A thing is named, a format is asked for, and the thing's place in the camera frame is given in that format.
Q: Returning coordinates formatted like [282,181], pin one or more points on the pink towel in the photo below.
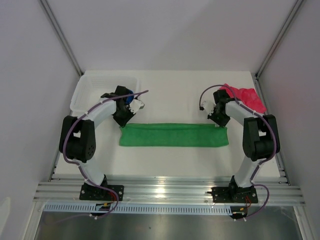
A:
[248,96]

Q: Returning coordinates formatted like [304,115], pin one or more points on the right aluminium corner post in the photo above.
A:
[284,29]

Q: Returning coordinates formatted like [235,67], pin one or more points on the left aluminium corner post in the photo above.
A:
[53,21]

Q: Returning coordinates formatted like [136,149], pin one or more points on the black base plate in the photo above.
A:
[240,195]
[92,193]

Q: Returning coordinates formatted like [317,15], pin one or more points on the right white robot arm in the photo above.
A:
[260,137]

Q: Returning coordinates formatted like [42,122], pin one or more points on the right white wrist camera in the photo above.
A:
[207,106]

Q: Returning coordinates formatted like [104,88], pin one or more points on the white slotted cable duct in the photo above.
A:
[134,208]

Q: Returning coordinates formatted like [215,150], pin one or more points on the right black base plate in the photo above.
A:
[240,195]

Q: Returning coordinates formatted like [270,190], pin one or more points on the white plastic basket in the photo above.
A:
[90,88]

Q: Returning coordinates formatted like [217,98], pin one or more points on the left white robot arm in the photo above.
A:
[78,142]

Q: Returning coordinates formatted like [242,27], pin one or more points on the aluminium front rail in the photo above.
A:
[168,190]

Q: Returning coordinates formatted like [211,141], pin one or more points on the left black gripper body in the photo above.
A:
[122,116]

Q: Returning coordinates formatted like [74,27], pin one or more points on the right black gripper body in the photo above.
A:
[220,118]

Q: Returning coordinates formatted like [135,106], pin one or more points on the blue towel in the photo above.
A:
[130,98]

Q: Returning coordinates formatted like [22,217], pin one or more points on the green towel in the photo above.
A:
[197,135]

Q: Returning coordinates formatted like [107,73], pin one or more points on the aluminium corner post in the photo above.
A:
[53,21]
[284,29]

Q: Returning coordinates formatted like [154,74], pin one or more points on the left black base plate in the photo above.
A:
[92,193]

